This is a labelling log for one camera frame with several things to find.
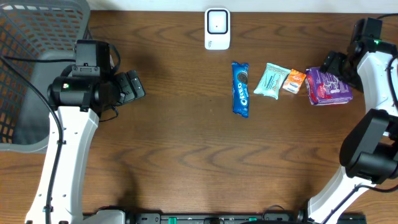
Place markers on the orange tissue pocket pack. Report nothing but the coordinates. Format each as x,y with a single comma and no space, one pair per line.
294,81

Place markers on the dark grey plastic basket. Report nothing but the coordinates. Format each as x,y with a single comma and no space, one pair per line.
41,36

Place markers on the white barcode scanner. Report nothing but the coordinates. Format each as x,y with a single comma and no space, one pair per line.
217,28

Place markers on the teal packet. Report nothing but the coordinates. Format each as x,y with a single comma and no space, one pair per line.
271,81

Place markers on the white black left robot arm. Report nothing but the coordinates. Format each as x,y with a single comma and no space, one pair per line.
76,103

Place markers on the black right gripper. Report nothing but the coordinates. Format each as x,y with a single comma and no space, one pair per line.
334,62

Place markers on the blue snack bar wrapper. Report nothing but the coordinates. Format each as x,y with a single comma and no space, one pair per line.
240,89

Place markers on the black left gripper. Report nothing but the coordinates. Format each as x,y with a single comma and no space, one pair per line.
125,89

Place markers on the purple red tissue pack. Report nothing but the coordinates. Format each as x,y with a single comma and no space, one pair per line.
325,88

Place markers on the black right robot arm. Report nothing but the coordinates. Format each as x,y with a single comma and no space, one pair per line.
368,155

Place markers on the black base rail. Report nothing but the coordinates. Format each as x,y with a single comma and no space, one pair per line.
248,218

